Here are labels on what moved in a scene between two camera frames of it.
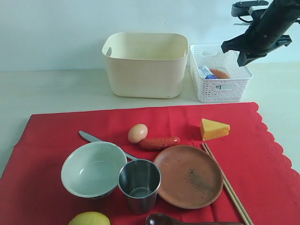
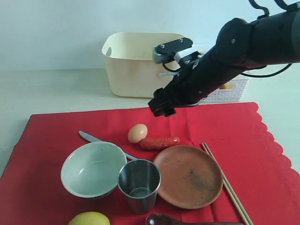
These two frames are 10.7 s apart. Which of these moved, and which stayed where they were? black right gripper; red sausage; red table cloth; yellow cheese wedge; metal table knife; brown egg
Moved: yellow cheese wedge; black right gripper
Stayed: brown egg; red table cloth; red sausage; metal table knife
